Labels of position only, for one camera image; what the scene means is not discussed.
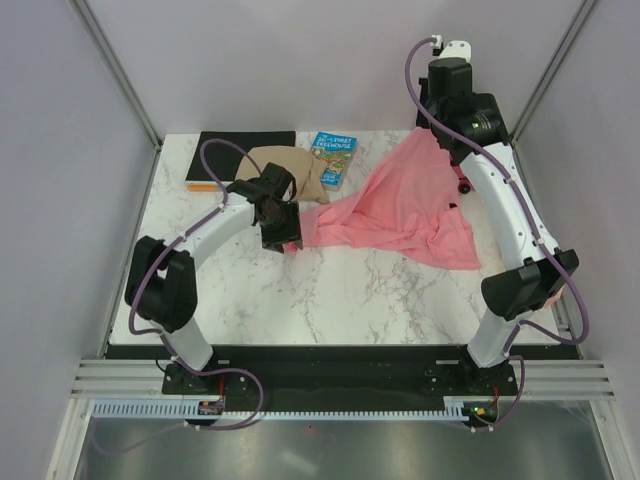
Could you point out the aluminium frame post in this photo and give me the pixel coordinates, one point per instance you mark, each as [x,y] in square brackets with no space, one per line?
[114,66]
[568,40]

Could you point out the white slotted cable duct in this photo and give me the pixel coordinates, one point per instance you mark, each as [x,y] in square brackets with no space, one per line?
[192,409]

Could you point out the black notebook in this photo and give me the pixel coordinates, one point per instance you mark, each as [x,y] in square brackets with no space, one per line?
[224,161]

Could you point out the beige t shirt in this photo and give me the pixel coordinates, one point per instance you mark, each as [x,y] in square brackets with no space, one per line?
[299,162]

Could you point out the right aluminium frame post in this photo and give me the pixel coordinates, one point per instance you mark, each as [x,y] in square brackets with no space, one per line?
[568,40]

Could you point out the pink cube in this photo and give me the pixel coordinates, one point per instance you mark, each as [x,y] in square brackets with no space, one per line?
[554,298]

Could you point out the left aluminium frame post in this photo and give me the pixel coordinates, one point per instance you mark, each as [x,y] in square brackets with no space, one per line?
[114,66]

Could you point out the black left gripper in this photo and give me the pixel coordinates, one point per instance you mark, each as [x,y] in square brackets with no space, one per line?
[291,232]

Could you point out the aluminium front rail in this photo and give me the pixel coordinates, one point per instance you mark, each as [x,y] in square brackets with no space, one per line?
[535,379]

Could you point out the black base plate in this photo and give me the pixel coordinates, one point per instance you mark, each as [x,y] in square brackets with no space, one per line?
[231,359]

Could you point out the black pink drawer unit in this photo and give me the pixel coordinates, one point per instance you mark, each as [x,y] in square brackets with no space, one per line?
[462,175]

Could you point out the blue treehouse book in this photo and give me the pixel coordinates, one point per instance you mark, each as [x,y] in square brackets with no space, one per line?
[335,153]

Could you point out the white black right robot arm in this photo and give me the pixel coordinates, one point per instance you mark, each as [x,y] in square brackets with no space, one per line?
[531,256]

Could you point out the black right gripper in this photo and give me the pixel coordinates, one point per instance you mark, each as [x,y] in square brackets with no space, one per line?
[421,118]

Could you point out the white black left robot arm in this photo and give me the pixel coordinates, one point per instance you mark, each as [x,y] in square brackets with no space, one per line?
[161,288]

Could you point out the pink t shirt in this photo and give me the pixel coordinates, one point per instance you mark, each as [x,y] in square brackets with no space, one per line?
[408,204]

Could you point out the orange pencil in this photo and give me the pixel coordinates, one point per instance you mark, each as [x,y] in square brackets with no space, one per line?
[201,187]

